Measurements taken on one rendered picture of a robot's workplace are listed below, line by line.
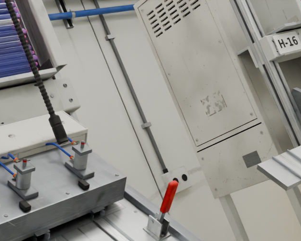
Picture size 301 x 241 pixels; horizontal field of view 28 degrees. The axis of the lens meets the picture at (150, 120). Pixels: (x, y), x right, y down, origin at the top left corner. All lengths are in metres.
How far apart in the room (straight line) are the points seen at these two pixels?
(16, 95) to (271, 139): 0.89
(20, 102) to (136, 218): 0.31
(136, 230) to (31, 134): 0.25
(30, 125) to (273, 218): 2.78
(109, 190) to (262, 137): 0.89
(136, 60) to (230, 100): 1.60
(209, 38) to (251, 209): 1.89
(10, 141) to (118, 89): 2.23
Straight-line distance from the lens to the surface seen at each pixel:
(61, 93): 1.18
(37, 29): 1.23
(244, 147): 1.85
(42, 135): 1.05
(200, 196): 3.35
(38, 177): 0.97
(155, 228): 0.97
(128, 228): 0.99
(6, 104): 1.11
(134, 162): 3.12
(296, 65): 2.02
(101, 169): 1.01
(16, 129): 1.06
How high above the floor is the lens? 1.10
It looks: 6 degrees up
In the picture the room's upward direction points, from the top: 23 degrees counter-clockwise
